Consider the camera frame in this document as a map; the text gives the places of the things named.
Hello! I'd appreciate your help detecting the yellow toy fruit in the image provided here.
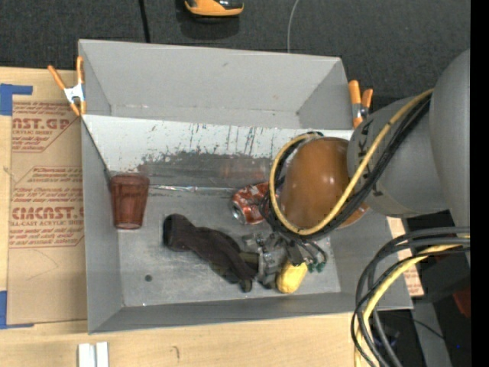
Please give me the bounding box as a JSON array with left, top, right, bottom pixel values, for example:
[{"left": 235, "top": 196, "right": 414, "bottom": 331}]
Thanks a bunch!
[{"left": 275, "top": 261, "right": 309, "bottom": 294}]

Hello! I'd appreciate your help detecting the dark brown cloth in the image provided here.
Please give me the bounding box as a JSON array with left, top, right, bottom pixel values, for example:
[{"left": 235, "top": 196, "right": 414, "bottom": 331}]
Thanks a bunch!
[{"left": 163, "top": 213, "right": 258, "bottom": 293}]

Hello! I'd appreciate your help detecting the crushed red and white can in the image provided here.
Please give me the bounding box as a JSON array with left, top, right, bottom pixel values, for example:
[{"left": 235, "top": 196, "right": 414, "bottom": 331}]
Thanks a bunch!
[{"left": 228, "top": 182, "right": 271, "bottom": 226}]

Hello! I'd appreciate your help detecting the grey metal bin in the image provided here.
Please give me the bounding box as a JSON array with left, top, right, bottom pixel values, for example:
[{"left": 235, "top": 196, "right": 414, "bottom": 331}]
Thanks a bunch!
[{"left": 77, "top": 39, "right": 414, "bottom": 335}]

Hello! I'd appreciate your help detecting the red-brown plastic cup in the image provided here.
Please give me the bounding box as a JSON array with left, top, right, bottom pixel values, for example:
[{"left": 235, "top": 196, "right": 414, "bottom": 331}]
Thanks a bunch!
[{"left": 109, "top": 172, "right": 151, "bottom": 230}]

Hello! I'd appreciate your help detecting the brown cardboard board, red print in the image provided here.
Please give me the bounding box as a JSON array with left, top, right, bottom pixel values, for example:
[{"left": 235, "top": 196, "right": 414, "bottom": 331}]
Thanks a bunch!
[{"left": 0, "top": 66, "right": 426, "bottom": 326}]

